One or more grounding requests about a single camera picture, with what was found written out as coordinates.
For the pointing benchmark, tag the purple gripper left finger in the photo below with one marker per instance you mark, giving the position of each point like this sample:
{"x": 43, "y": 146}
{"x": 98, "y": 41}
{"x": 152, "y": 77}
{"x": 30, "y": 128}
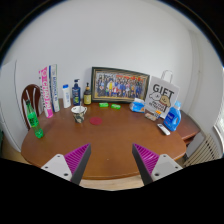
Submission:
{"x": 70, "y": 166}

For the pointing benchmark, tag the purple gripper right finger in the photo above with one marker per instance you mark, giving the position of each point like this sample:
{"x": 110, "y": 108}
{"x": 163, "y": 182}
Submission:
{"x": 152, "y": 166}

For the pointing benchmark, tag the white remote control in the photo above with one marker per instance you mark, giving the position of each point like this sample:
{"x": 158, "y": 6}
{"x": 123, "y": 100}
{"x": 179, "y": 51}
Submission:
{"x": 163, "y": 129}

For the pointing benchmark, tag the small snack packet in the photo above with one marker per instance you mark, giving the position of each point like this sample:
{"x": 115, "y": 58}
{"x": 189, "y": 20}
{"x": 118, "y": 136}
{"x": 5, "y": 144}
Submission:
{"x": 152, "y": 117}

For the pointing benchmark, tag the blue detergent bottle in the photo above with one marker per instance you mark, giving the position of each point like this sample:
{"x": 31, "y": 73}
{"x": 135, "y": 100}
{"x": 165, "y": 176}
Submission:
{"x": 173, "y": 117}

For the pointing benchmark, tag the red round coaster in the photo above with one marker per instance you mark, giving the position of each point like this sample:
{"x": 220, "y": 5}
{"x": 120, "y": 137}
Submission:
{"x": 95, "y": 120}

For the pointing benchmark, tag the round wooden table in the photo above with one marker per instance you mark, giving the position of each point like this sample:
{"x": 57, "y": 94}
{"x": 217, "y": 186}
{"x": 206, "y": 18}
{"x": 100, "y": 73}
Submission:
{"x": 111, "y": 141}

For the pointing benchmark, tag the patterned ceramic mug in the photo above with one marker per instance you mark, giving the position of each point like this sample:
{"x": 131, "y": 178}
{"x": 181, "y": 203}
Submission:
{"x": 78, "y": 113}

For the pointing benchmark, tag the white radiator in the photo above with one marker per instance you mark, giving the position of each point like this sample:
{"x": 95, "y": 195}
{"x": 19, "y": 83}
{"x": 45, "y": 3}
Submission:
{"x": 201, "y": 149}

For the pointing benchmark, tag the green plastic bottle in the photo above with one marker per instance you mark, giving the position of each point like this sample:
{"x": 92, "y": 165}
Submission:
{"x": 33, "y": 120}

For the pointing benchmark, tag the blue tissue pack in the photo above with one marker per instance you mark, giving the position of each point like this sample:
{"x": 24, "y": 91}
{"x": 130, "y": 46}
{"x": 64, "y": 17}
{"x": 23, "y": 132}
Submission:
{"x": 137, "y": 105}

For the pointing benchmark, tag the amber pump bottle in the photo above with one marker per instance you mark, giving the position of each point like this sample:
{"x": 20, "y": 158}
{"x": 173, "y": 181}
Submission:
{"x": 87, "y": 95}

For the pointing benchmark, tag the green small box left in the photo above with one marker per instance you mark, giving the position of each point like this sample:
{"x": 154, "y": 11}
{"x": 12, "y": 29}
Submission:
{"x": 103, "y": 105}

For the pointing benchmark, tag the green small box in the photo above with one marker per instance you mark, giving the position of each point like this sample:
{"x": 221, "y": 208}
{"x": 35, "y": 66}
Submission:
{"x": 115, "y": 106}
{"x": 103, "y": 105}

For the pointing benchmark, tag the green small box right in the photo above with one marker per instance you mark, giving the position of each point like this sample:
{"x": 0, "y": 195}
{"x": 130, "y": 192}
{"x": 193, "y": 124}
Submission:
{"x": 115, "y": 106}

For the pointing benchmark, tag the white gift paper bag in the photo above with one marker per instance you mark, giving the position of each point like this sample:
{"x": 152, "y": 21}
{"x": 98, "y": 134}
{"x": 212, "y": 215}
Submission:
{"x": 162, "y": 93}

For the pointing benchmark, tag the white lotion bottle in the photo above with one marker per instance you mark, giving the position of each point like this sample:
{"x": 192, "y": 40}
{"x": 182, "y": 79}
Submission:
{"x": 66, "y": 96}

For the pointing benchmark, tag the dark blue pump bottle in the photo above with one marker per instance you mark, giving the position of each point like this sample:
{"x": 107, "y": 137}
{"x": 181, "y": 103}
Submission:
{"x": 76, "y": 93}

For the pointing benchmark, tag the pink tall box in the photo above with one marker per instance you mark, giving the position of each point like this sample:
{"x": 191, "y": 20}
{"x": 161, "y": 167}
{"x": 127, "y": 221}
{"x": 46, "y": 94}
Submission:
{"x": 45, "y": 92}

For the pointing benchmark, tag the wooden chair back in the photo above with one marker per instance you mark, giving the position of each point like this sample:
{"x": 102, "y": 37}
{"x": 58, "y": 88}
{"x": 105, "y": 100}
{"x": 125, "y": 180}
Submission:
{"x": 32, "y": 93}

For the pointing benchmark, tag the framed group photo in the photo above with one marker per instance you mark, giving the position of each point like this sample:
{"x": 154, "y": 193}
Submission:
{"x": 118, "y": 85}

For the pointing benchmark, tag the white blue tall box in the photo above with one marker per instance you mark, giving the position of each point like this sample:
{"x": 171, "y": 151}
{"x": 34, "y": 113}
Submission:
{"x": 54, "y": 87}

